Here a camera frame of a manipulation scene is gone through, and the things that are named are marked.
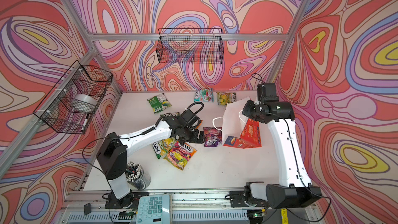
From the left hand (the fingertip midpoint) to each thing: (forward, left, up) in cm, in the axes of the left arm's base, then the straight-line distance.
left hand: (201, 139), depth 83 cm
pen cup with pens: (-21, +28, +7) cm, 35 cm away
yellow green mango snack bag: (-1, +23, -7) cm, 24 cm away
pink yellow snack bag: (-6, +13, -7) cm, 15 cm away
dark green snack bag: (+34, +31, -8) cm, 47 cm away
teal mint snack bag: (+40, -2, -7) cm, 40 cm away
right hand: (+4, -22, +18) cm, 29 cm away
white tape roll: (+7, +54, +23) cm, 59 cm away
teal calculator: (-31, +22, -7) cm, 39 cm away
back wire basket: (+56, +7, +24) cm, 61 cm away
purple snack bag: (+5, -7, -6) cm, 10 cm away
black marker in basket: (+2, +56, +15) cm, 58 cm away
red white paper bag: (+6, -16, +7) cm, 18 cm away
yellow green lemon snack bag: (+36, -17, -6) cm, 41 cm away
